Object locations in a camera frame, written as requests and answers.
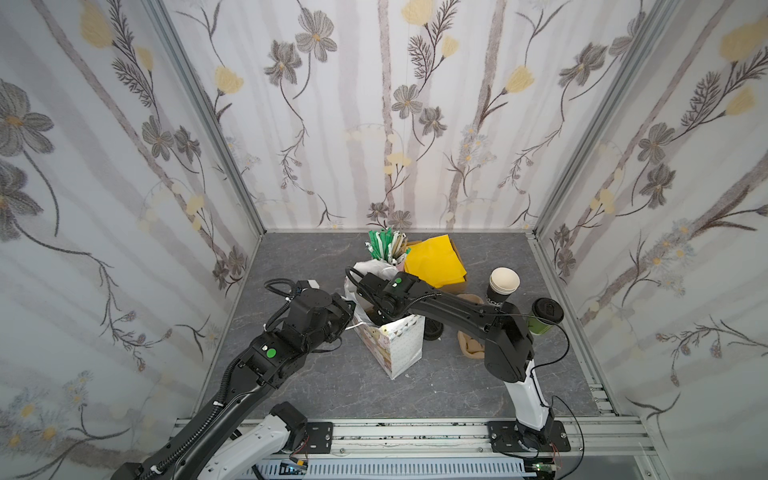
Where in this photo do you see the green paper cup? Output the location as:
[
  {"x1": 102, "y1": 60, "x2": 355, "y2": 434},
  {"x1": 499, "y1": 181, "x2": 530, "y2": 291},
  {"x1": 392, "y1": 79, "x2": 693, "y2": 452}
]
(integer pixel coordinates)
[{"x1": 527, "y1": 318, "x2": 552, "y2": 336}]

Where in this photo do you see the white patterned paper bag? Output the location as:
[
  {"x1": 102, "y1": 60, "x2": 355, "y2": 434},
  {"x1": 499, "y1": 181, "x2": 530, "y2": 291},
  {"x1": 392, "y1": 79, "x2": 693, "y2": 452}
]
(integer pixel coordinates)
[{"x1": 344, "y1": 278, "x2": 425, "y2": 380}]

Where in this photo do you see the brown pulp cup carrier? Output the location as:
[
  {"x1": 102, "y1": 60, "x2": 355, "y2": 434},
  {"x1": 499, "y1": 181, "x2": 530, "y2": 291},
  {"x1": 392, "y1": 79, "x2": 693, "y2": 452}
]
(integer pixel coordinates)
[{"x1": 457, "y1": 293, "x2": 485, "y2": 360}]

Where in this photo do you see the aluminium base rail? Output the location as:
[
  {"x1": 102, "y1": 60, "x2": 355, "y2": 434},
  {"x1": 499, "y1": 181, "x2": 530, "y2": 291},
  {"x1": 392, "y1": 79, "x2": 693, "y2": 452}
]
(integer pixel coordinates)
[{"x1": 258, "y1": 417, "x2": 668, "y2": 479}]

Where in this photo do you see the black mounting plate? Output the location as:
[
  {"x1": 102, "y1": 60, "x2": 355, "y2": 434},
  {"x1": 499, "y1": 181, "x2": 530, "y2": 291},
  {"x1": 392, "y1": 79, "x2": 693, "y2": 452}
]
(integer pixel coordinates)
[
  {"x1": 486, "y1": 419, "x2": 571, "y2": 454},
  {"x1": 283, "y1": 422, "x2": 334, "y2": 455}
]

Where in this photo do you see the yellow napkins stack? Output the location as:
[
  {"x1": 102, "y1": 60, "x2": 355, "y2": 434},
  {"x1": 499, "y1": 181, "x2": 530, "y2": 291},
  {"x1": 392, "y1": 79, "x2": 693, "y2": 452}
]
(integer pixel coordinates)
[{"x1": 404, "y1": 235, "x2": 467, "y2": 288}]

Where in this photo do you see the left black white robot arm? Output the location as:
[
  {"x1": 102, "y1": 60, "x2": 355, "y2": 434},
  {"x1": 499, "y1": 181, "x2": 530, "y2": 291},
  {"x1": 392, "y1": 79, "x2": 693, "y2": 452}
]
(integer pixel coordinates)
[{"x1": 112, "y1": 288, "x2": 355, "y2": 479}]

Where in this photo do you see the black paper cup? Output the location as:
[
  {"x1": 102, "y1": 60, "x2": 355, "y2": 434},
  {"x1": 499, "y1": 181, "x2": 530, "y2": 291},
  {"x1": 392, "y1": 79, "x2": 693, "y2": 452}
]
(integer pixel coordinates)
[{"x1": 486, "y1": 267, "x2": 521, "y2": 305}]

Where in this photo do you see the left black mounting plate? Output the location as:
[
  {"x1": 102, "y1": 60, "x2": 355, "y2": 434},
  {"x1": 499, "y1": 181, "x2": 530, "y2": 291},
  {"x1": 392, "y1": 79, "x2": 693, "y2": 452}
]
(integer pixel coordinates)
[{"x1": 283, "y1": 422, "x2": 334, "y2": 455}]

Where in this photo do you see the green white straws bundle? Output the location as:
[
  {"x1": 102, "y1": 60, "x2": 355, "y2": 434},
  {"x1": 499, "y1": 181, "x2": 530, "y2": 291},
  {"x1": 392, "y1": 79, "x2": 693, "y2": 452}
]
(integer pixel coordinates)
[{"x1": 366, "y1": 228, "x2": 411, "y2": 265}]

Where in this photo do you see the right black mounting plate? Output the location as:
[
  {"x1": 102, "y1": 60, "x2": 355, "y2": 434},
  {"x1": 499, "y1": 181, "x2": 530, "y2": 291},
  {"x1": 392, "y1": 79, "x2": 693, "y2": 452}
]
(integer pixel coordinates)
[{"x1": 486, "y1": 419, "x2": 571, "y2": 454}]

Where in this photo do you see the black cup lid stack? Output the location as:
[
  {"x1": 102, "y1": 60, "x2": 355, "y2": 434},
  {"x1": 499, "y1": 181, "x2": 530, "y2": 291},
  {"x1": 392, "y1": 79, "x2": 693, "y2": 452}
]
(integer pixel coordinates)
[{"x1": 423, "y1": 318, "x2": 444, "y2": 341}]

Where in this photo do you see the brown cardboard napkin box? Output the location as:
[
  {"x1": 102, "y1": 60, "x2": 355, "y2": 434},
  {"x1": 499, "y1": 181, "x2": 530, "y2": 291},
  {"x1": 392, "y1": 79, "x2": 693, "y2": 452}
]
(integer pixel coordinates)
[{"x1": 441, "y1": 238, "x2": 468, "y2": 295}]

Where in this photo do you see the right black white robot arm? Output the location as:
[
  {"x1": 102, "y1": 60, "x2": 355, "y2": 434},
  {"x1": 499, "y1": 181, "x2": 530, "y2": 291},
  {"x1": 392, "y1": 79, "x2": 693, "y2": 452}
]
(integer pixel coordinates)
[{"x1": 353, "y1": 273, "x2": 563, "y2": 450}]

